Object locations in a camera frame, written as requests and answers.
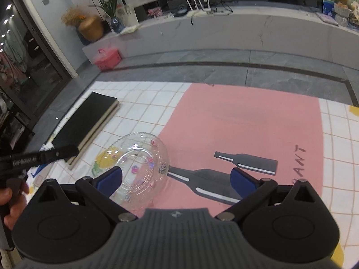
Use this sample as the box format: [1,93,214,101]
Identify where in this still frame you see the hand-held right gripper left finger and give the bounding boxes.
[36,167,138,222]

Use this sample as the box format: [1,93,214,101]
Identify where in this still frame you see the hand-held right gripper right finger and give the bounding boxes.
[215,167,321,221]

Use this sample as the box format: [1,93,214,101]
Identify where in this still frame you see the clear glass plate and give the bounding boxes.
[108,132,170,211]

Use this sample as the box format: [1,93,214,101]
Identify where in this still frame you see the person's left hand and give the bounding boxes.
[0,186,30,231]

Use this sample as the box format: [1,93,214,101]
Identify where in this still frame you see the pink bottle-print placemat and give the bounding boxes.
[126,83,334,222]

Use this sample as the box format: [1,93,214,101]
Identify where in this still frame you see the black hardcover book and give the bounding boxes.
[53,91,121,170]

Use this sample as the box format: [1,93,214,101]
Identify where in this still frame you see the lemon-print checked tablecloth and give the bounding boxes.
[0,81,359,269]

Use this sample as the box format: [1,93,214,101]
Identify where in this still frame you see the dark glass sliding door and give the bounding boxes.
[0,0,79,138]

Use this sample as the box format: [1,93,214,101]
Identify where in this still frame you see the red plastic basket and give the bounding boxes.
[93,48,122,71]

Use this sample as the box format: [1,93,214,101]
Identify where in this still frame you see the gold round vase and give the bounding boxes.
[78,15,104,42]

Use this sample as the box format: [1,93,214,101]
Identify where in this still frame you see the dried yellow flowers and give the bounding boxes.
[61,6,85,28]

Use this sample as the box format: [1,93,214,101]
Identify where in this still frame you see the green plant in blue vase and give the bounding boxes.
[89,0,126,33]

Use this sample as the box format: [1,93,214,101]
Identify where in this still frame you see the white printed canister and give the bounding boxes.
[116,4,139,27]

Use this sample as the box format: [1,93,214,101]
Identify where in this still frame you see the white router with antennas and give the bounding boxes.
[184,0,217,16]

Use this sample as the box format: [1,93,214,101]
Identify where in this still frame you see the woven basket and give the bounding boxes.
[334,4,353,19]

